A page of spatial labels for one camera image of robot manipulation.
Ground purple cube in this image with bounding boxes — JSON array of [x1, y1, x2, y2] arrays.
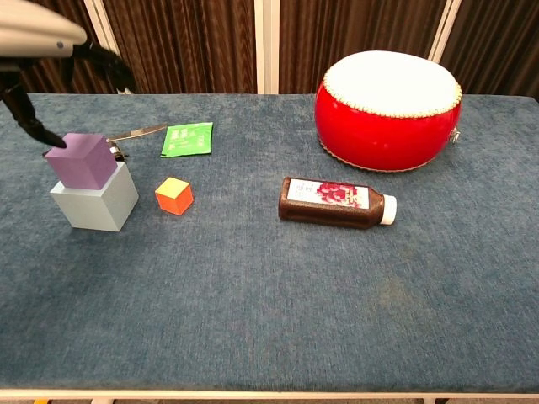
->
[[45, 133, 119, 191]]

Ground green sachet packet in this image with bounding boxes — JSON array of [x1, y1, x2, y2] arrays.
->
[[160, 121, 215, 159]]

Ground metal table knife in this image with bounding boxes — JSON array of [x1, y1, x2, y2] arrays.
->
[[41, 123, 168, 159]]

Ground dark brown ribbed screen panel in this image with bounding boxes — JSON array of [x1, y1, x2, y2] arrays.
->
[[0, 0, 117, 96], [103, 0, 258, 94], [440, 0, 539, 100], [277, 0, 447, 94]]

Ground blue table cloth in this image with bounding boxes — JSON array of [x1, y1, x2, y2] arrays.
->
[[0, 93, 539, 395]]

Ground small orange cube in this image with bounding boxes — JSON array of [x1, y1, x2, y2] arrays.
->
[[154, 176, 195, 216]]

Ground large light blue cube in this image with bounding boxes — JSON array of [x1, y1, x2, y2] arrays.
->
[[49, 161, 140, 233]]

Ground white screen frame post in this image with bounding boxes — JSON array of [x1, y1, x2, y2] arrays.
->
[[83, 0, 134, 94], [253, 0, 280, 94], [427, 0, 463, 64]]

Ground red drum with white skin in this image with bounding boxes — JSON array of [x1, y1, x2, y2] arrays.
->
[[313, 50, 463, 173]]

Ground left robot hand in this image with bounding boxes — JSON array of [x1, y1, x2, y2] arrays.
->
[[0, 0, 138, 149]]

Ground brown bottle with floral label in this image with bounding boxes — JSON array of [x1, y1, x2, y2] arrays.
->
[[277, 176, 398, 231]]

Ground black binder clip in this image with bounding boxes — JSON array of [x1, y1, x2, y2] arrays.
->
[[108, 141, 130, 163]]

